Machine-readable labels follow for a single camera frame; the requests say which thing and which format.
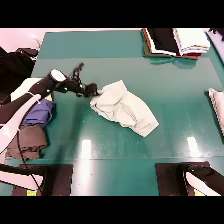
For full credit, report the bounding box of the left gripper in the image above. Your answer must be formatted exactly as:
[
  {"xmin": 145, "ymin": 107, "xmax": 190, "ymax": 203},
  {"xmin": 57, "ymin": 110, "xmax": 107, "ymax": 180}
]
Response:
[{"xmin": 83, "ymin": 82, "xmax": 100, "ymax": 99}]

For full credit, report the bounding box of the cream T-shirt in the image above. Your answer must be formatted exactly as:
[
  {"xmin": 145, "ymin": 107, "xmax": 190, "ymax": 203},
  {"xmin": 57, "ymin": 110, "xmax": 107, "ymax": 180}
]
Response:
[{"xmin": 89, "ymin": 79, "xmax": 160, "ymax": 138}]

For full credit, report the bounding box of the blue garment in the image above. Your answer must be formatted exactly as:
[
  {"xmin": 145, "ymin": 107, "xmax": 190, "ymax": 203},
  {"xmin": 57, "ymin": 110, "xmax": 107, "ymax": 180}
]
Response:
[{"xmin": 21, "ymin": 98, "xmax": 56, "ymax": 128}]

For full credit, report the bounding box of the folded black garment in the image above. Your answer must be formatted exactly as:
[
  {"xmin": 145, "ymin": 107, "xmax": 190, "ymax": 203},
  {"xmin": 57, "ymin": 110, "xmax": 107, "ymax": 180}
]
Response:
[{"xmin": 145, "ymin": 28, "xmax": 182, "ymax": 56}]

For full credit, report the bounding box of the folded white garment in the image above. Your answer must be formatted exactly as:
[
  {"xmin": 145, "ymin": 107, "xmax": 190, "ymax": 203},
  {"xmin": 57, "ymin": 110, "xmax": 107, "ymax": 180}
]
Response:
[{"xmin": 172, "ymin": 28, "xmax": 212, "ymax": 56}]

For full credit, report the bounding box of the pink garment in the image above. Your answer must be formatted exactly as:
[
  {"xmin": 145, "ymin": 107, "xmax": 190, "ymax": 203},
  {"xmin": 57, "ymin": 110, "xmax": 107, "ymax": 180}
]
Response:
[{"xmin": 207, "ymin": 87, "xmax": 224, "ymax": 135}]

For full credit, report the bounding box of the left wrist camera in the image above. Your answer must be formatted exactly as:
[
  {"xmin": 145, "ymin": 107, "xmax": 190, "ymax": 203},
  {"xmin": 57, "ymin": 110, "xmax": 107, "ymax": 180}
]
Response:
[{"xmin": 68, "ymin": 62, "xmax": 85, "ymax": 85}]

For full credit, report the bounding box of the black cable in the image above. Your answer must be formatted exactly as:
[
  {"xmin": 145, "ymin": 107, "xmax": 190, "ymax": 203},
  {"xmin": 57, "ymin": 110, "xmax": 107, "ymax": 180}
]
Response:
[{"xmin": 16, "ymin": 129, "xmax": 45, "ymax": 196}]

